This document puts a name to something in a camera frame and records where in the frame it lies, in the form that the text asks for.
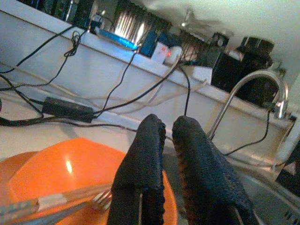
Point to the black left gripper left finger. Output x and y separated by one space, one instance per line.
140 164

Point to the white charger with red light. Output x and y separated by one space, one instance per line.
161 52

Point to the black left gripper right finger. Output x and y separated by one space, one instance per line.
201 168

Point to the silver metal fork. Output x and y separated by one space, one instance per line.
103 199

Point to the ribbed silver metal block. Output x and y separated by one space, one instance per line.
131 25

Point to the orange plastic bowl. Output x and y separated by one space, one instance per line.
70 164

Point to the chrome gooseneck faucet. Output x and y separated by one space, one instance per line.
257 75

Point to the black power adapter brick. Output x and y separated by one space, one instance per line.
68 109

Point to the black round device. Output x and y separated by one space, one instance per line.
255 58

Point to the black box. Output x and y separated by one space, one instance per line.
226 72

